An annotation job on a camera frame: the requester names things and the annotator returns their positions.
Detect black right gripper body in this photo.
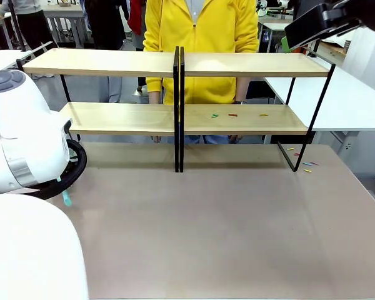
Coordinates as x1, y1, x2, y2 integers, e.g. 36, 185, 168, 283
331, 0, 375, 34

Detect person's left forearm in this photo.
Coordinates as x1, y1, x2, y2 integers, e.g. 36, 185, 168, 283
235, 49, 259, 104

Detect person's right forearm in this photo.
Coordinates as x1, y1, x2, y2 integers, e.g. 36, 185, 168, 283
145, 52, 165, 105

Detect background grey desk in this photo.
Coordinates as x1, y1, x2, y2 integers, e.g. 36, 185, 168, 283
257, 14, 295, 54

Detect light wooden desk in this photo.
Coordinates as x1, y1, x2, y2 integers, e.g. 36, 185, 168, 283
317, 31, 356, 67

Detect large white table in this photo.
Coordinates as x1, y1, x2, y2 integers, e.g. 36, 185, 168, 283
264, 64, 375, 157

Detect person torso yellow hoodie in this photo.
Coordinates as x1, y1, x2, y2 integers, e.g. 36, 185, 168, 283
142, 0, 260, 106

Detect person's blue jeans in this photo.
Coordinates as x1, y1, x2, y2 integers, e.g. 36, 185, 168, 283
184, 134, 231, 145

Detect background person red jacket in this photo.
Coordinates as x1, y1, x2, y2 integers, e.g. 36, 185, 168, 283
127, 0, 148, 51

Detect background person grey trousers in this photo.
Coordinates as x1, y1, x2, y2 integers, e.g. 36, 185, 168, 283
107, 76, 124, 104

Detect background person black clothes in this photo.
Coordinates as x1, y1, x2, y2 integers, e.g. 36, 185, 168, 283
84, 0, 126, 51

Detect background white desk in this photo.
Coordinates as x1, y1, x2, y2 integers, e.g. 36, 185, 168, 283
44, 2, 89, 48

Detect background person grey shirt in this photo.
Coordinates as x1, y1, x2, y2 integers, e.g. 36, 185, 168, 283
0, 0, 53, 53

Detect white side table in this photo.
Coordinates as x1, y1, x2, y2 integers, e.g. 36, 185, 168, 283
0, 49, 36, 74

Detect wood shelf black metal frame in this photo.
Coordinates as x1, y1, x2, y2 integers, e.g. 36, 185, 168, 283
179, 46, 337, 173
16, 46, 181, 173

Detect black cable hose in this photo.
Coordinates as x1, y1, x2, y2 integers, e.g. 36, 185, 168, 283
26, 139, 88, 201

